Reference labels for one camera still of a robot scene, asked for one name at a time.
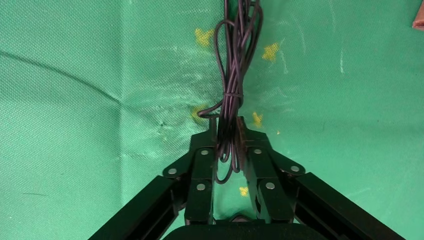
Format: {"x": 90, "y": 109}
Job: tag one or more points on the green tablecloth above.
{"x": 82, "y": 149}

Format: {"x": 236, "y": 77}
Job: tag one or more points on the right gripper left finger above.
{"x": 202, "y": 172}

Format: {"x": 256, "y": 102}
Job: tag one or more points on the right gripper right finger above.
{"x": 265, "y": 172}

